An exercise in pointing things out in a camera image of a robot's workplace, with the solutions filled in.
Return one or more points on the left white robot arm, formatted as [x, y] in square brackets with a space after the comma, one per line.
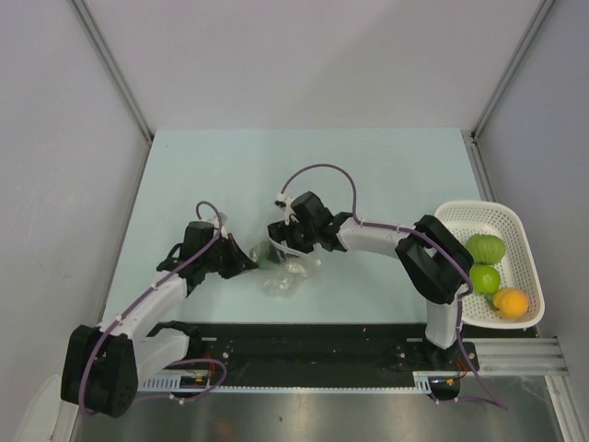
[106, 363]

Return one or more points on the left aluminium corner post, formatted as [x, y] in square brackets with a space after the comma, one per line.
[107, 59]

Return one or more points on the aluminium frame rail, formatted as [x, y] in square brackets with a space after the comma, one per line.
[519, 357]

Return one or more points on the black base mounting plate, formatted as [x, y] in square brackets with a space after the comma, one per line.
[312, 355]

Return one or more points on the orange fake fruit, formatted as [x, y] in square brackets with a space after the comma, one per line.
[510, 303]

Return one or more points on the dark green fake pepper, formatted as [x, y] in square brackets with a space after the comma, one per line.
[261, 256]

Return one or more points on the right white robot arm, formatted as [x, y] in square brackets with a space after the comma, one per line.
[435, 261]

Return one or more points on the right aluminium corner post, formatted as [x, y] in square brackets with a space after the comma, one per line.
[516, 61]

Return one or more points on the white slotted cable duct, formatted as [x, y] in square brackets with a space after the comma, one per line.
[419, 383]

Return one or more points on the clear polka dot zip bag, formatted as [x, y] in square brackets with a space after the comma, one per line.
[291, 267]

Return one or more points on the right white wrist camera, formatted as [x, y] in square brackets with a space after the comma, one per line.
[284, 202]

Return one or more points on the aluminium corner post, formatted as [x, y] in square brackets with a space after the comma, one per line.
[516, 61]
[107, 59]

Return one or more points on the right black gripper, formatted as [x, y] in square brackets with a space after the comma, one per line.
[281, 232]

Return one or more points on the white perforated plastic basket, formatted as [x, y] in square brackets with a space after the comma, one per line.
[517, 268]

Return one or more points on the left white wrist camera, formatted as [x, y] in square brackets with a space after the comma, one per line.
[219, 222]

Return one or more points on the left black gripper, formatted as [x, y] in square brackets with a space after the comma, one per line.
[239, 263]

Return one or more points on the light green fake fruit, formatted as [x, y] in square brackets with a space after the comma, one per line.
[486, 249]

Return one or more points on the green fake apple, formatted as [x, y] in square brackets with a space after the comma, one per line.
[485, 279]

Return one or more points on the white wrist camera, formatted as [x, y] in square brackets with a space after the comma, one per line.
[284, 202]
[219, 222]

